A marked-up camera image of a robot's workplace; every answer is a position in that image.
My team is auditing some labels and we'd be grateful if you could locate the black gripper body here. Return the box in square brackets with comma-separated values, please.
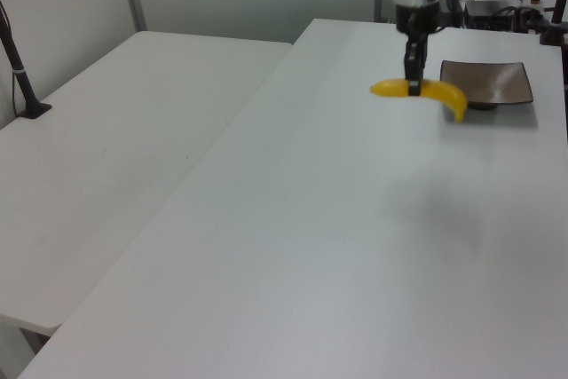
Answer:
[395, 2, 441, 37]

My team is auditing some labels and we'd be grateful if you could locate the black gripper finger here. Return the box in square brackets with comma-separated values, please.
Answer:
[416, 34, 430, 83]
[402, 38, 422, 98]

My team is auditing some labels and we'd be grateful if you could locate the yellow banana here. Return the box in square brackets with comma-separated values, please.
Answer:
[369, 77, 469, 124]

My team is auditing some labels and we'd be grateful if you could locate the square brown ceramic plate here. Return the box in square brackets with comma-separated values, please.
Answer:
[438, 59, 535, 113]

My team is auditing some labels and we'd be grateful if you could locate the black electronics box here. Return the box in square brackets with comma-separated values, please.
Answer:
[463, 0, 518, 33]

